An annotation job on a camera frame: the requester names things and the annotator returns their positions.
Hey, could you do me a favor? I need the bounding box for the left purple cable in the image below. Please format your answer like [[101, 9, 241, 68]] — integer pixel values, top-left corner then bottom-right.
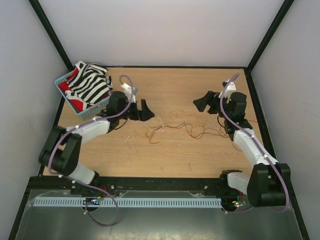
[[48, 74, 134, 227]]

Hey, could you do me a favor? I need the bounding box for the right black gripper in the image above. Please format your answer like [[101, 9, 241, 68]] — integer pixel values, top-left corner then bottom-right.
[[193, 91, 232, 120]]

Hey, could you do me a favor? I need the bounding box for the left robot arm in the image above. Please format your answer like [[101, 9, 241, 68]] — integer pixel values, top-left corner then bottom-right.
[[38, 91, 155, 194]]

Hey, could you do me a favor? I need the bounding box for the blue plastic basket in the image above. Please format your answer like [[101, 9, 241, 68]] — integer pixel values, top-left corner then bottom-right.
[[54, 72, 112, 120]]

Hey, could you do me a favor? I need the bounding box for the right green circuit board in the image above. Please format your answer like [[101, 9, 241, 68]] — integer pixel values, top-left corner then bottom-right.
[[232, 200, 247, 208]]

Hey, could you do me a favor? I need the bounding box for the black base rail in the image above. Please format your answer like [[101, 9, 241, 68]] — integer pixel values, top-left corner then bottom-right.
[[69, 177, 249, 196]]

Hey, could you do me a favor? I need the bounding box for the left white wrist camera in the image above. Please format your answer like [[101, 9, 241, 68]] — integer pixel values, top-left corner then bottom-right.
[[121, 83, 138, 103]]

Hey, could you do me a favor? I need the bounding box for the black aluminium frame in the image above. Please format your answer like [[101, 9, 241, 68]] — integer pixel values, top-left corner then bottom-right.
[[4, 0, 311, 240]]

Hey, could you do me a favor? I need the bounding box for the red wire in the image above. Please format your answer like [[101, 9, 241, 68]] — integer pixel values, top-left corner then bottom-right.
[[145, 109, 258, 146]]

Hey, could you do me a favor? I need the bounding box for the white zip tie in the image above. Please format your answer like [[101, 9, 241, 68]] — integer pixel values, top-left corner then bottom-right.
[[151, 106, 165, 132]]

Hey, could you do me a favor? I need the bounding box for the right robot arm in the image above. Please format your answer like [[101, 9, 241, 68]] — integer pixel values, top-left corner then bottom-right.
[[193, 91, 291, 211]]

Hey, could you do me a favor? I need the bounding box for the white wire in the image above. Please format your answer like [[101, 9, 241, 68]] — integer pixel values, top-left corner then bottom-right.
[[144, 119, 216, 133]]

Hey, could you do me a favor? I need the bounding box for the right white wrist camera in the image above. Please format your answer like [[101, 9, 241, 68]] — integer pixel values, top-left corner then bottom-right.
[[222, 79, 236, 99]]

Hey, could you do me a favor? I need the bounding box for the green circuit board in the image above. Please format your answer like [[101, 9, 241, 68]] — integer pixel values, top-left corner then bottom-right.
[[82, 197, 104, 206], [232, 200, 247, 208]]

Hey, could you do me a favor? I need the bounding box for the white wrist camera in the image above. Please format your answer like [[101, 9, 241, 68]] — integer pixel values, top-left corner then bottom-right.
[[121, 83, 138, 103], [222, 79, 236, 99]]

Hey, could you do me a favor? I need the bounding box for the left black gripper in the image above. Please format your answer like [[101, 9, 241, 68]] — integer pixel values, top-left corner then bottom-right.
[[117, 97, 154, 121]]

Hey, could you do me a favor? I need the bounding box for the light blue slotted cable duct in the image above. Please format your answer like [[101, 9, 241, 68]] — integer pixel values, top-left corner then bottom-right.
[[32, 197, 222, 209]]

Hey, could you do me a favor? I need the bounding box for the zebra striped cloth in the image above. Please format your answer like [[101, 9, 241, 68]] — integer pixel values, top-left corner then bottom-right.
[[66, 61, 113, 106]]

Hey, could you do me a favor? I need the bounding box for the red cloth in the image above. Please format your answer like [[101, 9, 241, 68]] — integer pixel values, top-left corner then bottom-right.
[[58, 68, 87, 113]]

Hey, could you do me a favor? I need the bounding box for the left green circuit board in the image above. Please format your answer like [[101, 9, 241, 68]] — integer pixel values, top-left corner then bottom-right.
[[82, 197, 104, 206]]

